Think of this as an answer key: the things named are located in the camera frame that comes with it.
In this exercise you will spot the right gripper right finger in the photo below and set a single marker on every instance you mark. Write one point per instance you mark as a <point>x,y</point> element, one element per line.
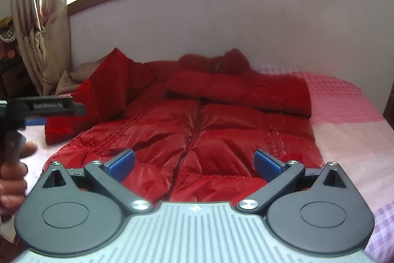
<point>281,179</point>

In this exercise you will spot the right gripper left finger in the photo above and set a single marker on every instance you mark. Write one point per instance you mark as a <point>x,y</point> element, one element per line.
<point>107,178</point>

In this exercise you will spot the red puffer jacket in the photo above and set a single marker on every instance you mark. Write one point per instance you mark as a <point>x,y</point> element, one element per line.
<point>194,124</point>

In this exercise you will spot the colourful clothes pile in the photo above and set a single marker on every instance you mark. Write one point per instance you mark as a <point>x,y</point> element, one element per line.
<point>8,44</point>

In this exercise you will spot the person's left hand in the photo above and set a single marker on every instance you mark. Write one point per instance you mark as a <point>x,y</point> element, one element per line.
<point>13,187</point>

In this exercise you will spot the beige cloth by curtain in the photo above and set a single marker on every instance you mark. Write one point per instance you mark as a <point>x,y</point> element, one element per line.
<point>70,78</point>

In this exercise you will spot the pink purple checked bedsheet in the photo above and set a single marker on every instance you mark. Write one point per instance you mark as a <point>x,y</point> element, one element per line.
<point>347,129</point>

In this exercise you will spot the beige floral curtain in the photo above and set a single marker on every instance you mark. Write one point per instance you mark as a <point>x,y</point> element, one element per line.
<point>43,38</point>

